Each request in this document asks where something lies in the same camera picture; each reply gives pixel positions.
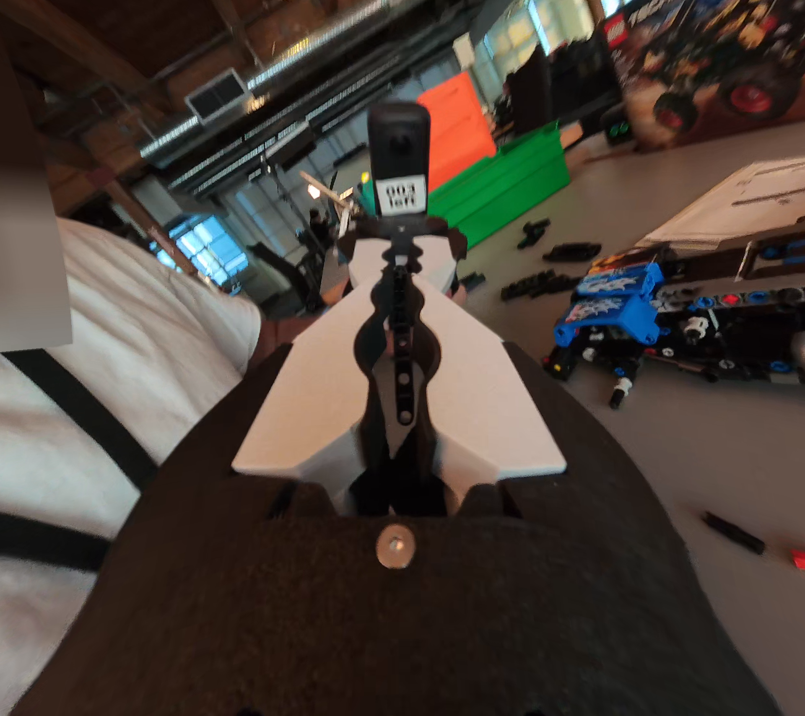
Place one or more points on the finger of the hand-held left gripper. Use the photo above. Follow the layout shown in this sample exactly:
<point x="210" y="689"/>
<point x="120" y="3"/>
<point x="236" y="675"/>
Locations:
<point x="368" y="260"/>
<point x="435" y="263"/>

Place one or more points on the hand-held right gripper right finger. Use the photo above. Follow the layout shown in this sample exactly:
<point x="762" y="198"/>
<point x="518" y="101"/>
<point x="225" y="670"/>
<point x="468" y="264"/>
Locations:
<point x="490" y="414"/>

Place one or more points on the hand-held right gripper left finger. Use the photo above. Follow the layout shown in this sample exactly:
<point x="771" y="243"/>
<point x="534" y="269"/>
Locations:
<point x="302" y="414"/>

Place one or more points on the long black lego beam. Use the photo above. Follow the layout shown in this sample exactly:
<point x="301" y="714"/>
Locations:
<point x="402" y="351"/>

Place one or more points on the black lego piece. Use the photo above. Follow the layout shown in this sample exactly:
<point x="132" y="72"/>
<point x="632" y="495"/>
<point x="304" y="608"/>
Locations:
<point x="733" y="532"/>
<point x="541" y="284"/>
<point x="471" y="280"/>
<point x="572" y="251"/>
<point x="533" y="232"/>

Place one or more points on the blue and black lego truck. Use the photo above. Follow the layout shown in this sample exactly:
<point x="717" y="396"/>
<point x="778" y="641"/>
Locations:
<point x="635" y="320"/>

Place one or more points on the printed lego set box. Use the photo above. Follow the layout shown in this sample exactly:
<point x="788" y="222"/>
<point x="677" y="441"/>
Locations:
<point x="710" y="49"/>

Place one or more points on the small red lego piece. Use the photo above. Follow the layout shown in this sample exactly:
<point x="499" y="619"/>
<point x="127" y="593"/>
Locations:
<point x="799" y="559"/>

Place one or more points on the orange box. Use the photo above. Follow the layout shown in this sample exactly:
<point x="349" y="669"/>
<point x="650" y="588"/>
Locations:
<point x="456" y="125"/>

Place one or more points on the green box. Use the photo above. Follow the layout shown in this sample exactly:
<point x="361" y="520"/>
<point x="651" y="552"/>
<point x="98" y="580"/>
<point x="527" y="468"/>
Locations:
<point x="503" y="188"/>

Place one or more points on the white instruction booklet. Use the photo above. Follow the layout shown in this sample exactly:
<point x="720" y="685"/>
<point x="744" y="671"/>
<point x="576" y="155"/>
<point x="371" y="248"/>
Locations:
<point x="736" y="206"/>

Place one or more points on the silver ventilation duct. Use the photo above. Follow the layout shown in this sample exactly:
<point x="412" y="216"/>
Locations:
<point x="277" y="93"/>

